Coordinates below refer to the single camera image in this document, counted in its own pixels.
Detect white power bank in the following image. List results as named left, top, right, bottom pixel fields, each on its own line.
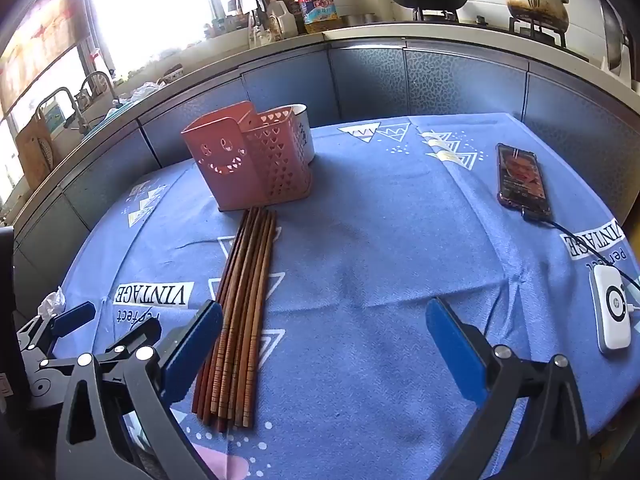
left=589, top=264, right=631, bottom=354

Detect white crumpled tissue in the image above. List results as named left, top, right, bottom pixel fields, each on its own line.
left=37, top=287, right=66, bottom=318

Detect steel kitchen faucet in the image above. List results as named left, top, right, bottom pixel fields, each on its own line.
left=35, top=87, right=90, bottom=136

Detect white ceramic clay pot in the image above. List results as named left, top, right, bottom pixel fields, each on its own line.
left=506, top=0, right=570, bottom=32

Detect wooden cutting board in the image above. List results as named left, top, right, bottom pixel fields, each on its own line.
left=15, top=115, right=61, bottom=191

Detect steel pot lid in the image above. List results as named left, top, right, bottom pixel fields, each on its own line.
left=599, top=0, right=628, bottom=76

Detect white ceramic cup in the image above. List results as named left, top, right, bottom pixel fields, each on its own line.
left=277, top=103, right=316, bottom=165

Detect smartphone in clear case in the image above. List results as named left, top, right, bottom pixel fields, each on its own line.
left=497, top=143, right=552, bottom=219

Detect cooking oil bottle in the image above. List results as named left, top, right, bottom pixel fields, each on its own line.
left=298, top=0, right=342, bottom=34

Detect pink plastic utensil holder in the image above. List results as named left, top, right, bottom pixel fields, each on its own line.
left=181, top=101, right=312, bottom=211

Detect black charging cable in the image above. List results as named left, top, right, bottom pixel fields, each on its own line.
left=520, top=207, right=640, bottom=294

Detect gas stove top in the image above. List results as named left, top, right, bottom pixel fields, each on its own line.
left=402, top=1, right=604, bottom=63

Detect brown wooden chopstick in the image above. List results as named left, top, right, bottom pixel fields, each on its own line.
left=191, top=207, right=252, bottom=416
left=233, top=209, right=271, bottom=427
left=219, top=209, right=270, bottom=424
left=211, top=208, right=263, bottom=420
left=192, top=207, right=259, bottom=425
left=242, top=210, right=277, bottom=428

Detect blue printed tablecloth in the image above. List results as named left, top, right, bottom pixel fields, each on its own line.
left=52, top=112, right=640, bottom=480

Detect blue kitchen cabinets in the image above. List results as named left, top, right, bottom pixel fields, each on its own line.
left=14, top=32, right=639, bottom=316

